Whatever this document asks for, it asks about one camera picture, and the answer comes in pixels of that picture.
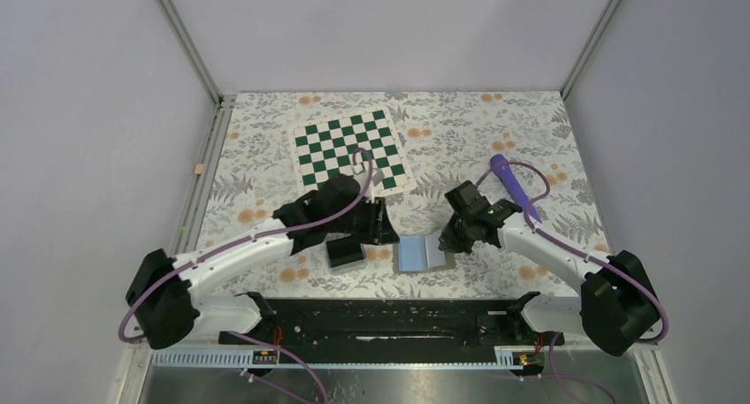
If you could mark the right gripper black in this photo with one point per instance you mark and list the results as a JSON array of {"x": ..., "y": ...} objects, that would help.
[{"x": 449, "y": 242}]

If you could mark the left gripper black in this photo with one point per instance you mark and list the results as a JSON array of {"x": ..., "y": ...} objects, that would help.
[{"x": 378, "y": 230}]

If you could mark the black credit card stack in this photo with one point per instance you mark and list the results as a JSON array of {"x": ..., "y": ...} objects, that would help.
[{"x": 345, "y": 254}]

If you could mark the beige leather card holder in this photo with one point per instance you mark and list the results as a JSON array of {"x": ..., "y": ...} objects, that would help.
[{"x": 421, "y": 254}]

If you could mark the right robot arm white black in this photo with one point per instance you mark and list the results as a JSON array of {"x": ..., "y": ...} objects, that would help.
[{"x": 614, "y": 304}]

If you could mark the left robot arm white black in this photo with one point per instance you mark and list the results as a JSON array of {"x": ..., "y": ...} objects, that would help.
[{"x": 169, "y": 297}]

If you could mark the purple pen-shaped tool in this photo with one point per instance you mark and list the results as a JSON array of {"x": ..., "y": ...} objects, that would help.
[{"x": 502, "y": 170}]

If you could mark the green white chessboard mat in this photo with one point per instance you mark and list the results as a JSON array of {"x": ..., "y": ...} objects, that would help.
[{"x": 323, "y": 148}]

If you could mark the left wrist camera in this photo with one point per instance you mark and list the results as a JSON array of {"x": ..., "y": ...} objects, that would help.
[{"x": 366, "y": 171}]

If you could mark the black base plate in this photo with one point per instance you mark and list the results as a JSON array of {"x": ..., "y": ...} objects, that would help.
[{"x": 380, "y": 331}]

